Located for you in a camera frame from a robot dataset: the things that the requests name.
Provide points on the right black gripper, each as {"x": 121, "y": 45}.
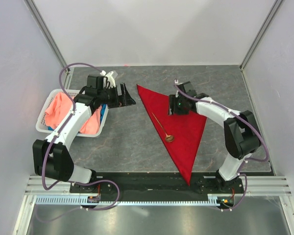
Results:
{"x": 173, "y": 100}

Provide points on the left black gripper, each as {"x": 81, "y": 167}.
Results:
{"x": 123, "y": 100}

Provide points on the red cloth napkin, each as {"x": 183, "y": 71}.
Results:
{"x": 186, "y": 129}

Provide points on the copper spoon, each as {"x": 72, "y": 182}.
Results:
{"x": 168, "y": 138}

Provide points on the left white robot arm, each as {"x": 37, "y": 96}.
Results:
{"x": 51, "y": 156}

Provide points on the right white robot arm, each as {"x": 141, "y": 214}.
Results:
{"x": 241, "y": 133}

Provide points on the blue cloth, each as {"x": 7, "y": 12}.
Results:
{"x": 54, "y": 115}

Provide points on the pink cloth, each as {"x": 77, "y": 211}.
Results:
{"x": 62, "y": 99}

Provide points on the white plastic basket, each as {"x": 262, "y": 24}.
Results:
{"x": 41, "y": 126}

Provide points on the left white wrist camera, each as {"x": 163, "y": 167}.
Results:
{"x": 109, "y": 79}

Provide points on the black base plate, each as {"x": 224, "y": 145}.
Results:
{"x": 169, "y": 185}

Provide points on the slotted cable duct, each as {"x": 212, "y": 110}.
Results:
{"x": 83, "y": 200}

